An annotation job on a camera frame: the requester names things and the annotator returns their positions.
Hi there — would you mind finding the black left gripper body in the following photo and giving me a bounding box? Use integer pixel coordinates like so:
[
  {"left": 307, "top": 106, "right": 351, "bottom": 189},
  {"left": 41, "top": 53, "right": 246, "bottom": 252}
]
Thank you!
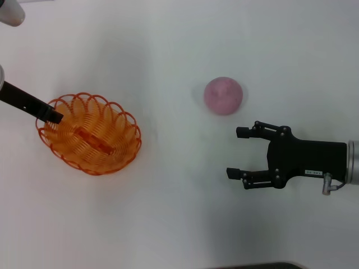
[{"left": 0, "top": 81, "right": 52, "bottom": 122}]

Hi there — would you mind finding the dark curved robot part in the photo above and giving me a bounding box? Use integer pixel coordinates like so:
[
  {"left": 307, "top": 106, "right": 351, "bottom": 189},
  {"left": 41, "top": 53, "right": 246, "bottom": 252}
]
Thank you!
[{"left": 215, "top": 262, "right": 305, "bottom": 269}]

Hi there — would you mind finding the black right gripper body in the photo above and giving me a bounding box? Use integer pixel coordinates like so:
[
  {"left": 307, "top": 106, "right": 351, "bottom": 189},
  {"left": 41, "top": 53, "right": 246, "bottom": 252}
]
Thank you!
[{"left": 266, "top": 126, "right": 348, "bottom": 189}]

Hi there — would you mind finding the orange plastic woven basket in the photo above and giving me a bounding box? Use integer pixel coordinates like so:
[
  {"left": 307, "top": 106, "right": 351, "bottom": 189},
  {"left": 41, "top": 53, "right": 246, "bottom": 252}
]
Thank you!
[{"left": 35, "top": 92, "right": 142, "bottom": 176}]

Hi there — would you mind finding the silver cable connector plug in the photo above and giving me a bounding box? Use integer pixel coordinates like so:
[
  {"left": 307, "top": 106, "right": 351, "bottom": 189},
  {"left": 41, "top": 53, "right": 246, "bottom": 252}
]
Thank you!
[{"left": 321, "top": 173, "right": 347, "bottom": 196}]

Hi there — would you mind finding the pink peach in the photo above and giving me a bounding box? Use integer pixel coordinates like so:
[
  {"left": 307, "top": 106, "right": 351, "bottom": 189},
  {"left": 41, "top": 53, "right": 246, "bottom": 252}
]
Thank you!
[{"left": 204, "top": 76, "right": 243, "bottom": 116}]

